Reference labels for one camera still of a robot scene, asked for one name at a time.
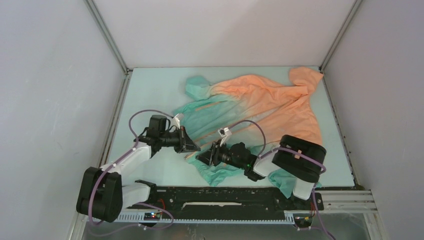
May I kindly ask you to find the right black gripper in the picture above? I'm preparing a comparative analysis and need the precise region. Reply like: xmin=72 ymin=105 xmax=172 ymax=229
xmin=196 ymin=139 xmax=246 ymax=170

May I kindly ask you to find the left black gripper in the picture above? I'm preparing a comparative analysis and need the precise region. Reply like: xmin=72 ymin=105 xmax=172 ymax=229
xmin=159 ymin=125 xmax=200 ymax=154

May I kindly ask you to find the orange and teal jacket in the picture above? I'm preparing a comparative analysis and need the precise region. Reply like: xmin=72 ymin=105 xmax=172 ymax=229
xmin=172 ymin=66 xmax=325 ymax=199

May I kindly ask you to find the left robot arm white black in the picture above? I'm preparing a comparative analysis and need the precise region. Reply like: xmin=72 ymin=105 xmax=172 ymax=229
xmin=76 ymin=110 xmax=200 ymax=223

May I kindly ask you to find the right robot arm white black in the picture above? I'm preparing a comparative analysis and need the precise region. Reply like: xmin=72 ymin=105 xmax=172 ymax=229
xmin=195 ymin=134 xmax=327 ymax=209

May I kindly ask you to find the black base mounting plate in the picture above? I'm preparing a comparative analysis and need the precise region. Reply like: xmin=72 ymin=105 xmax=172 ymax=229
xmin=126 ymin=187 xmax=325 ymax=220

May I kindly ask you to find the left small circuit board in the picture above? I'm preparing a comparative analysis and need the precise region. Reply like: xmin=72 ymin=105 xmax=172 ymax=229
xmin=143 ymin=212 xmax=162 ymax=221

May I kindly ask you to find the small circuit board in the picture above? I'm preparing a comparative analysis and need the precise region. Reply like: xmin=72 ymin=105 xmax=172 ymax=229
xmin=294 ymin=216 xmax=314 ymax=223
xmin=143 ymin=212 xmax=162 ymax=221

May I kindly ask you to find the right small circuit board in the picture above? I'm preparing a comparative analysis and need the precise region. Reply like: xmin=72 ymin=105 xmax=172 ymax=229
xmin=294 ymin=216 xmax=314 ymax=223

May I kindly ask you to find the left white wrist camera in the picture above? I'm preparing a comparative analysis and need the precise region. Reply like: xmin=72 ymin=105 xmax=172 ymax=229
xmin=170 ymin=113 xmax=184 ymax=129

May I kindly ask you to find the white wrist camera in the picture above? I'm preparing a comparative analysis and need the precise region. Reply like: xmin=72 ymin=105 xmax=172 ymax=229
xmin=217 ymin=127 xmax=232 ymax=146
xmin=170 ymin=113 xmax=184 ymax=129

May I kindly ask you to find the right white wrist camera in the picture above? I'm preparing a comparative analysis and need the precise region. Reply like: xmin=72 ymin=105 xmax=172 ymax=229
xmin=217 ymin=127 xmax=232 ymax=146

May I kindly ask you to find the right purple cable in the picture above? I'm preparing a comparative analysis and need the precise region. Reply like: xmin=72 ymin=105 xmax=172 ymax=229
xmin=228 ymin=119 xmax=337 ymax=240

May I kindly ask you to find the purple cable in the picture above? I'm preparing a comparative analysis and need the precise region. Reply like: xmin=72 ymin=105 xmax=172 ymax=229
xmin=86 ymin=109 xmax=175 ymax=238
xmin=228 ymin=119 xmax=337 ymax=240

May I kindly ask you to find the grey slotted cable duct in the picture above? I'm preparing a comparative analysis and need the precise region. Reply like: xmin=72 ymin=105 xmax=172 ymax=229
xmin=113 ymin=211 xmax=295 ymax=225

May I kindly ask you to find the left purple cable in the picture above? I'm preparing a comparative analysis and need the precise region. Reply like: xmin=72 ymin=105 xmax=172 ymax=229
xmin=86 ymin=109 xmax=175 ymax=238

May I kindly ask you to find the aluminium frame rail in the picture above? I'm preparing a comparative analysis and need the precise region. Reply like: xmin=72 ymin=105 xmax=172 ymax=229
xmin=76 ymin=188 xmax=379 ymax=215

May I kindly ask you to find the left corner metal post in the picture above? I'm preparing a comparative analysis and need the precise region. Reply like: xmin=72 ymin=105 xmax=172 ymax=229
xmin=84 ymin=0 xmax=130 ymax=75

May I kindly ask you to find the corner metal post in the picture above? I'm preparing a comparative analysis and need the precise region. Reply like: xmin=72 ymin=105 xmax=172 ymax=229
xmin=319 ymin=0 xmax=364 ymax=73
xmin=84 ymin=0 xmax=130 ymax=75

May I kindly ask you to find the right corner metal post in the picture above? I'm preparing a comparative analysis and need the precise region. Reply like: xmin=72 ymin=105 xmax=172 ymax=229
xmin=319 ymin=0 xmax=364 ymax=73

